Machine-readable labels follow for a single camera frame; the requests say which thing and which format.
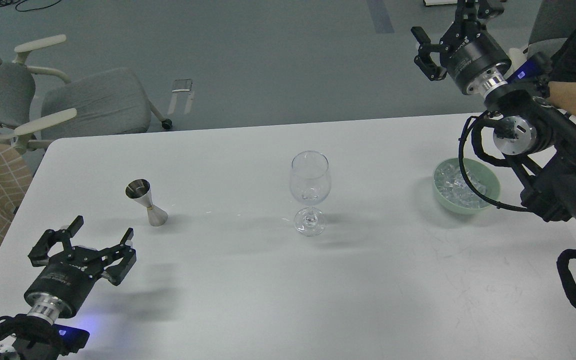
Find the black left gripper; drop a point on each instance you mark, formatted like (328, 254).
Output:
(68, 277)

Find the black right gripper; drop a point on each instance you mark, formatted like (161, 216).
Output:
(467, 51)

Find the steel cocktail jigger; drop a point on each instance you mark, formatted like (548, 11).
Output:
(140, 191)

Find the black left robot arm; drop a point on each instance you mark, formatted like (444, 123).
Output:
(28, 338)

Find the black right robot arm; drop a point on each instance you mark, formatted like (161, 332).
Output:
(519, 129)

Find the clear ice cubes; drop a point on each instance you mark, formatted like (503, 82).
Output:
(452, 186)

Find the clear wine glass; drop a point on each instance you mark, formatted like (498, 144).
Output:
(310, 183)

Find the grey chair at right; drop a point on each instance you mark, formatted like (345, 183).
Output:
(554, 23)

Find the green bowl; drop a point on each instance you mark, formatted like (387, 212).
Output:
(481, 177)

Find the grey office chair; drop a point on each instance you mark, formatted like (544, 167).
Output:
(39, 105)

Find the metal floor plate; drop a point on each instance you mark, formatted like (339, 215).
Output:
(182, 97)

